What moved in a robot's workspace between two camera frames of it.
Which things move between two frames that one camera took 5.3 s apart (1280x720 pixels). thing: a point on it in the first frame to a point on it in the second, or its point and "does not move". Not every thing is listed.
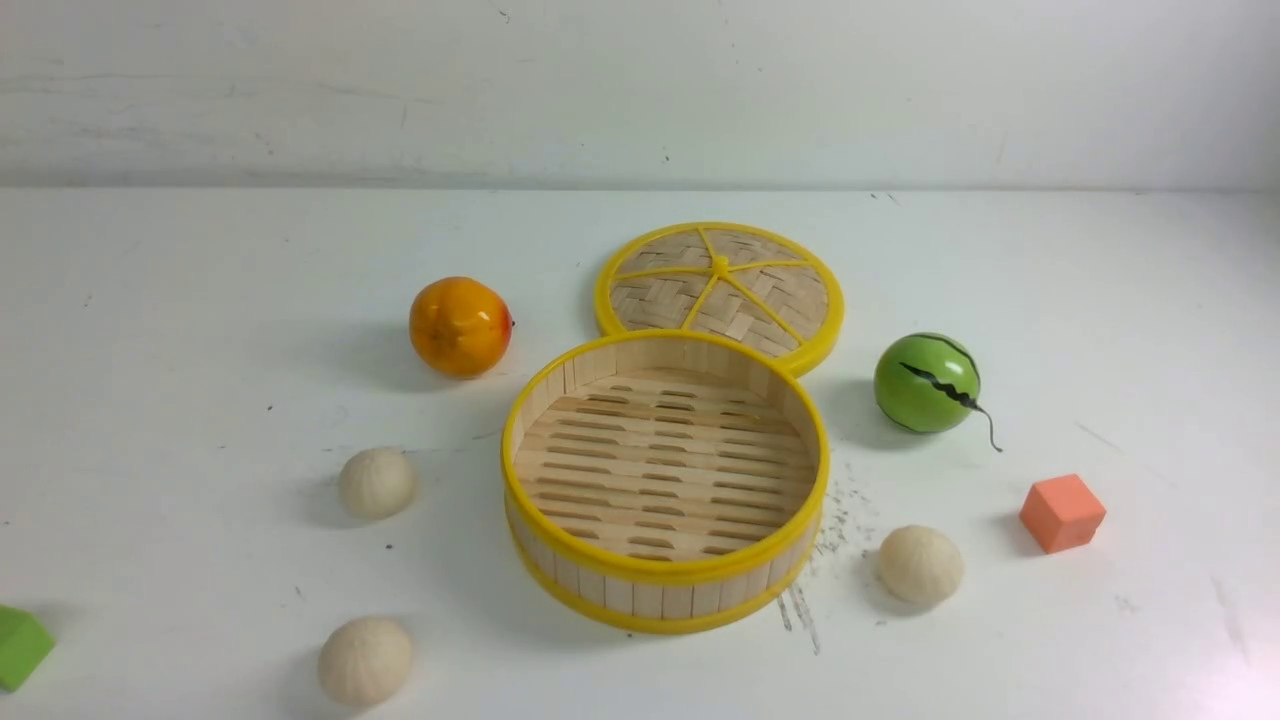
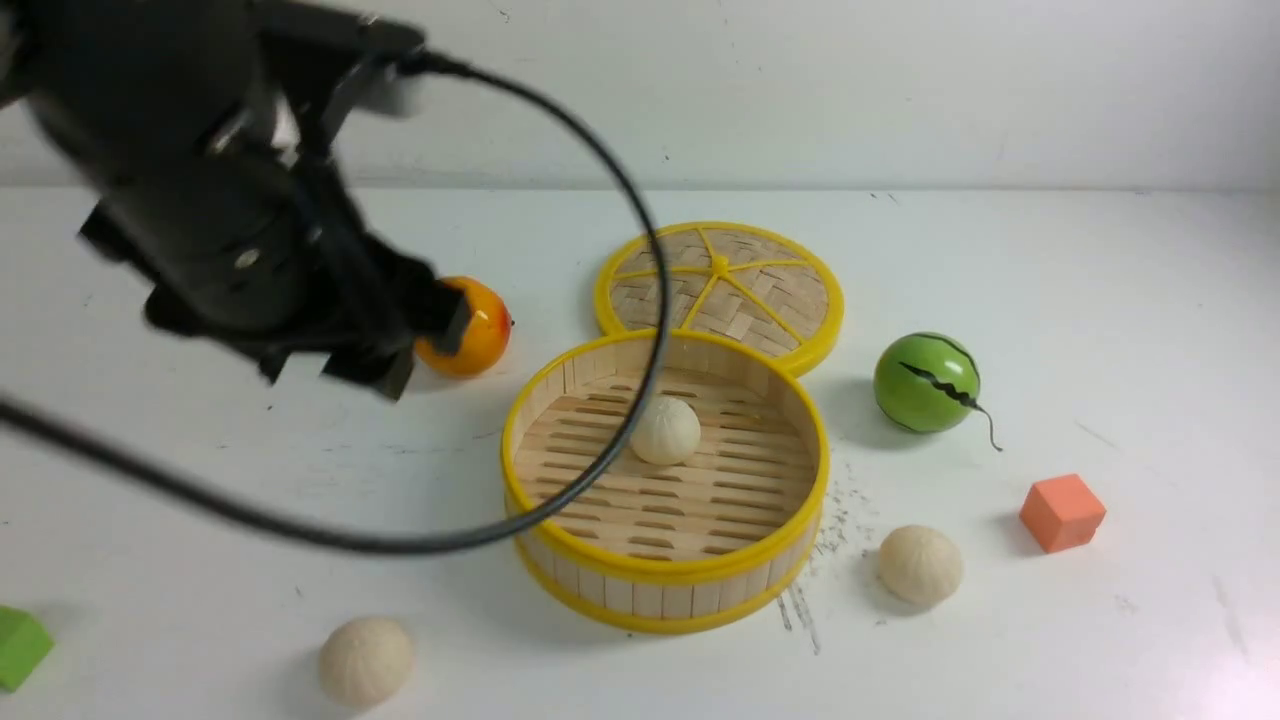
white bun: [920, 565] does not move
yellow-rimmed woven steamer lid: [763, 285] does not move
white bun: [365, 661] does not move
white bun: [378, 483] to [665, 430]
